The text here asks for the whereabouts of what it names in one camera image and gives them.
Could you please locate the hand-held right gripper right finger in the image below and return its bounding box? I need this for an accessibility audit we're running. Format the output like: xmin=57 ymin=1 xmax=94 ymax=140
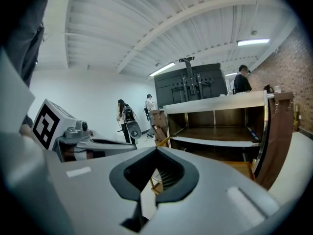
xmin=144 ymin=147 xmax=281 ymax=235

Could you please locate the light wooden rack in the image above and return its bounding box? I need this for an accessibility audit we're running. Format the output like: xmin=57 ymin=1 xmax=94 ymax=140
xmin=149 ymin=175 xmax=164 ymax=195

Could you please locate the yellow stick handle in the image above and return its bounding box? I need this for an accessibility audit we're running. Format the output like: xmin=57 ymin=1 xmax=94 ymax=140
xmin=155 ymin=136 xmax=171 ymax=148

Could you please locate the wooden shelf unit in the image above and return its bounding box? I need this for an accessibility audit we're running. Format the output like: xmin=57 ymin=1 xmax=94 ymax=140
xmin=149 ymin=90 xmax=295 ymax=191

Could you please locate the black television on stand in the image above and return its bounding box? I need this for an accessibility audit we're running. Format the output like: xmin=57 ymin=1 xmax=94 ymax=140
xmin=153 ymin=57 xmax=228 ymax=109

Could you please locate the person's left forearm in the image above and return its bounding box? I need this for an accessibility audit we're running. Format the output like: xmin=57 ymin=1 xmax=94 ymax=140
xmin=19 ymin=124 xmax=34 ymax=140

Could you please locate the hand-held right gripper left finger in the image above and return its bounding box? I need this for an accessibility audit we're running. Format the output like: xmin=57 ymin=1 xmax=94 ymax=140
xmin=47 ymin=147 xmax=157 ymax=235

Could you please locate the person's dark shirt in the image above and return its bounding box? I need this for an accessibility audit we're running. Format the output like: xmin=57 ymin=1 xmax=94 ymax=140
xmin=0 ymin=0 xmax=49 ymax=89

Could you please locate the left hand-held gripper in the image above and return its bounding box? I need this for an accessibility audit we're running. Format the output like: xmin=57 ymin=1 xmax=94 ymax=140
xmin=31 ymin=98 xmax=137 ymax=163

